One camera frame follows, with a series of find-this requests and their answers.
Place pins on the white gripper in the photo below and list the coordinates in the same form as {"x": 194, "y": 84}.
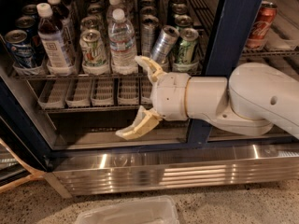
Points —
{"x": 170, "y": 96}

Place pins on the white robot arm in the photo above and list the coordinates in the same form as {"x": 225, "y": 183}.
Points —
{"x": 253, "y": 99}

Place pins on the steel fridge base grille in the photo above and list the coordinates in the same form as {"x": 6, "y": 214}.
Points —
{"x": 100, "y": 173}

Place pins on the front dark tea bottle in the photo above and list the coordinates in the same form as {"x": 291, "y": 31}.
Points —
{"x": 51, "y": 32}

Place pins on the dark tea bottle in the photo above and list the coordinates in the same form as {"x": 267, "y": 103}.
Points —
{"x": 63, "y": 14}
{"x": 51, "y": 32}

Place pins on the tilted silver can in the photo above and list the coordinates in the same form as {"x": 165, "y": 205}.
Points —
{"x": 166, "y": 40}

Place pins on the upright silver can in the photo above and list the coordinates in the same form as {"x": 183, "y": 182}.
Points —
{"x": 149, "y": 29}

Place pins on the front green lime can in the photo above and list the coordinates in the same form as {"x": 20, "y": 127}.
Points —
{"x": 186, "y": 45}

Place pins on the green lime can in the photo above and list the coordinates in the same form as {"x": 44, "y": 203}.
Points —
{"x": 183, "y": 22}
{"x": 186, "y": 45}

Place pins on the front green white soda can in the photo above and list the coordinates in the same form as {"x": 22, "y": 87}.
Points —
{"x": 93, "y": 48}

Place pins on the clear plastic bin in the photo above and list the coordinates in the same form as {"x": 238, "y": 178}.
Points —
{"x": 154, "y": 210}

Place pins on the blue soda can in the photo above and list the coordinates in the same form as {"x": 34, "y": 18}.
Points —
{"x": 21, "y": 49}
{"x": 29, "y": 25}

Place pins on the red cola can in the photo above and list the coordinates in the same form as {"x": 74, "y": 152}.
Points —
{"x": 262, "y": 24}

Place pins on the front blue soda can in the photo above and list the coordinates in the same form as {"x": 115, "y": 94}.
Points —
{"x": 21, "y": 49}

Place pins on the lower wire shelf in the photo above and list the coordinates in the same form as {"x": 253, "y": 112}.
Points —
{"x": 92, "y": 94}

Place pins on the wire shelf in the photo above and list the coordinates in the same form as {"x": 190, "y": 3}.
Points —
{"x": 92, "y": 94}
{"x": 201, "y": 12}

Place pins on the top wire shelf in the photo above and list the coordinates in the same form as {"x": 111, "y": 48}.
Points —
{"x": 201, "y": 12}

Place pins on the blue fridge door frame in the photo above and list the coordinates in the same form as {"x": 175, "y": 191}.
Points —
{"x": 218, "y": 47}

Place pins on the wooden frame at left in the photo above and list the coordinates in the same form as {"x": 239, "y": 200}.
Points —
{"x": 14, "y": 171}

